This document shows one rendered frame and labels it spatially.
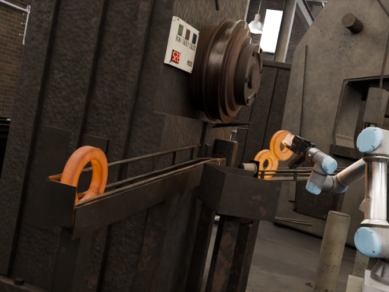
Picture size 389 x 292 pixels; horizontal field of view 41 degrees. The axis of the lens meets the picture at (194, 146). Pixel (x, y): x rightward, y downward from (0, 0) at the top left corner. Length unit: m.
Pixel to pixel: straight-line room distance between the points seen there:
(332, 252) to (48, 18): 1.85
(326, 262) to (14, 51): 8.58
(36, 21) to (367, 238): 1.62
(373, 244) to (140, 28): 1.24
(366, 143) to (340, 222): 0.73
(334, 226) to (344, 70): 2.38
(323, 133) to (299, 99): 0.40
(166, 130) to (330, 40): 3.32
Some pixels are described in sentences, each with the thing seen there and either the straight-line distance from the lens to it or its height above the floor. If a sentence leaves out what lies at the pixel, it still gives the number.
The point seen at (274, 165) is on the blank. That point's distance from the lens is 2.86.
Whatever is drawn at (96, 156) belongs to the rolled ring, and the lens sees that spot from 1.42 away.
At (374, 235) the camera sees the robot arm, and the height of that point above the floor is 0.55.
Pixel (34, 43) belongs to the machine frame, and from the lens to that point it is 2.32.
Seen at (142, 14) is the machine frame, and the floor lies 1.22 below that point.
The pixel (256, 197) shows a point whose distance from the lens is 1.76.
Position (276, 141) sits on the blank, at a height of 0.84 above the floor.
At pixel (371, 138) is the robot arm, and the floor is 0.94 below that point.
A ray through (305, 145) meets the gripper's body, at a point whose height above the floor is 0.85.
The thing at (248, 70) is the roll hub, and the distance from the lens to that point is 2.28.
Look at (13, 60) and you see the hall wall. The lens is 10.64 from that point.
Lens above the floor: 0.88
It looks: 3 degrees down
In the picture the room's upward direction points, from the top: 11 degrees clockwise
